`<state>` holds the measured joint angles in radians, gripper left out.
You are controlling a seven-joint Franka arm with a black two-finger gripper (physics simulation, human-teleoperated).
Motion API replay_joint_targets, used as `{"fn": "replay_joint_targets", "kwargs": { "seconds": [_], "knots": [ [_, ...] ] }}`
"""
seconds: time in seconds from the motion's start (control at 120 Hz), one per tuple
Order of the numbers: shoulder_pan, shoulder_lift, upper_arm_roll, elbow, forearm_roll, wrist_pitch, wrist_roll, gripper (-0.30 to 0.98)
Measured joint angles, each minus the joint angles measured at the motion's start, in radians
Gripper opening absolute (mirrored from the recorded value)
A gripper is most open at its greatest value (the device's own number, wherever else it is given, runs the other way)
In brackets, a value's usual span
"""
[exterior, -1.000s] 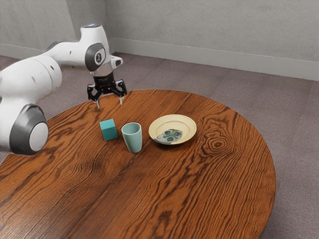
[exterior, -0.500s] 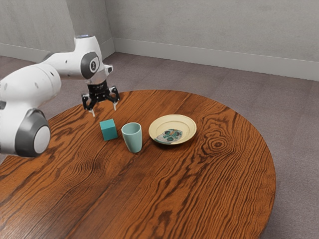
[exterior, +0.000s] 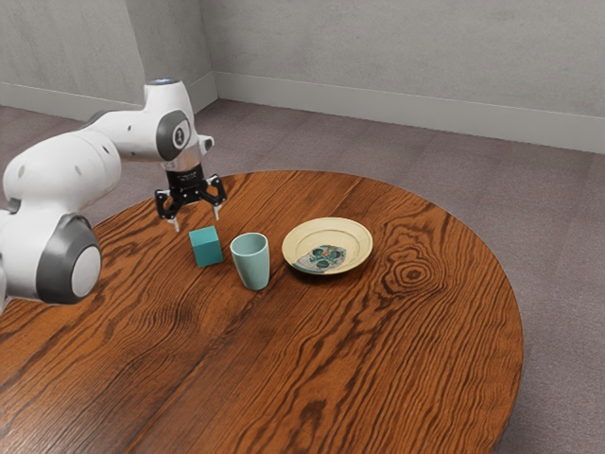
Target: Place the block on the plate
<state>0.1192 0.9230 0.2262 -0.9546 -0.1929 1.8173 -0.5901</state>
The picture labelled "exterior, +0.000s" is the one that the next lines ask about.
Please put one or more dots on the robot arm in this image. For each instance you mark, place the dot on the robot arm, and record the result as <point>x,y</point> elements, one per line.
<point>71,161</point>

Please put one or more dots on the pale teal cup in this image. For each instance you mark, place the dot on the pale teal cup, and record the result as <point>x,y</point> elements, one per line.
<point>251,263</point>

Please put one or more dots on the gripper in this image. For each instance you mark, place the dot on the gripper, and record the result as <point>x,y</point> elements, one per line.
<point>186,183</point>

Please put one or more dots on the cream plate with teal print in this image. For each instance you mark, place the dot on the cream plate with teal print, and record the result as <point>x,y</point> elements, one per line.
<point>327,246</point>

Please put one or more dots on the teal block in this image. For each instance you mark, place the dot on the teal block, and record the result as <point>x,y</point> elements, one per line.
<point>206,246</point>

